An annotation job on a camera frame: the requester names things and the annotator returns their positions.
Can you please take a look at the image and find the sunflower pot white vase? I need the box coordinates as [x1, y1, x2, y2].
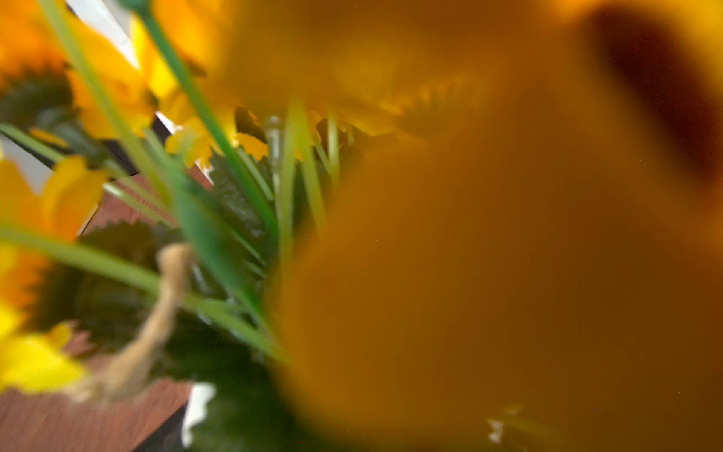
[1, 1, 722, 451]

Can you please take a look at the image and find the white wooden shelf unit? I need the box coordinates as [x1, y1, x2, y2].
[1, 1, 183, 199]

